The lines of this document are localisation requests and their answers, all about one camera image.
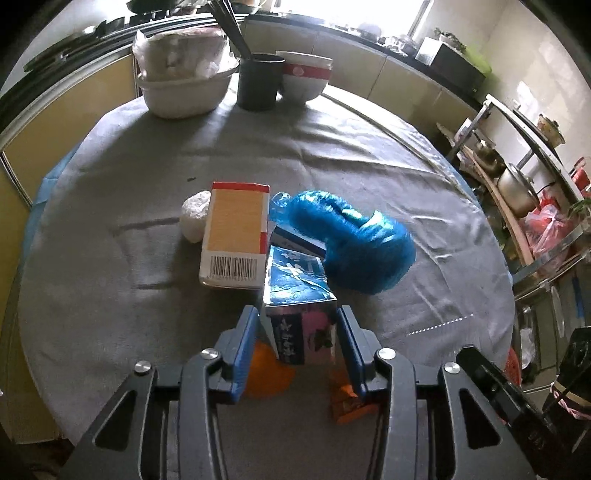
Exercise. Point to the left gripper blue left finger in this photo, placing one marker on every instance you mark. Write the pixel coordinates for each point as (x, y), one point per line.
(216, 375)

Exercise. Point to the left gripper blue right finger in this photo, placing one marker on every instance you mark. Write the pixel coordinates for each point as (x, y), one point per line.
(383, 377)

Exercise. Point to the orange snack wrapper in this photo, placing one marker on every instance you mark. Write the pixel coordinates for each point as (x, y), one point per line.
(344, 404)

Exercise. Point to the blue milk carton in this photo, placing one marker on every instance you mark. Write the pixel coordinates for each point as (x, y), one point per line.
(297, 308)

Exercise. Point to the blue plastic bag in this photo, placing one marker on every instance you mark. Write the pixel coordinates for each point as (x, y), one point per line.
(368, 254)

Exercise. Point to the orange white medicine box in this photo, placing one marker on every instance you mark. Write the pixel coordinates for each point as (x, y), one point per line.
(233, 252)

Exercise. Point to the white tissue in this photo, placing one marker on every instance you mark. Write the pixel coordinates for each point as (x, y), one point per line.
(192, 219)

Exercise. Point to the white purple medicine box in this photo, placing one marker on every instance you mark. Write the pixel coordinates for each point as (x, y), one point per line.
(289, 238)

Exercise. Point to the red plastic mesh basket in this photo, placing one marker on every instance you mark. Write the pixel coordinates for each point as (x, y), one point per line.
(512, 368)

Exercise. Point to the pink plastic bag on rack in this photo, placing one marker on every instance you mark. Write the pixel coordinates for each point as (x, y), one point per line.
(546, 226)

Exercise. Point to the steel pot with lid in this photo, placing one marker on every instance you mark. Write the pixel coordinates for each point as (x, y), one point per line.
(517, 191)

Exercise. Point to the metal storage rack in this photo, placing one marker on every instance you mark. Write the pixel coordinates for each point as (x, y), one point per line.
(530, 276)

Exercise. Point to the blue under tablecloth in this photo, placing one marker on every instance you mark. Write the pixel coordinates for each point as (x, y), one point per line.
(37, 193)

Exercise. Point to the white basin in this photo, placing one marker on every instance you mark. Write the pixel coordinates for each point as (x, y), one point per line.
(185, 98)

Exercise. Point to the ceramic pot on rack top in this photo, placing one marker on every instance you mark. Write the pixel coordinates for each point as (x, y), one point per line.
(550, 130)

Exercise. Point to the black chopstick holder cup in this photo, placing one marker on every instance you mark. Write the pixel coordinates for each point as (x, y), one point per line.
(259, 81)

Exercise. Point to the red white stacked bowls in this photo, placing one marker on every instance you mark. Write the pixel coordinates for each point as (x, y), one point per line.
(304, 76)

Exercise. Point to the black microwave oven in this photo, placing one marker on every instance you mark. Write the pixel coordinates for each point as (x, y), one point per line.
(450, 64)

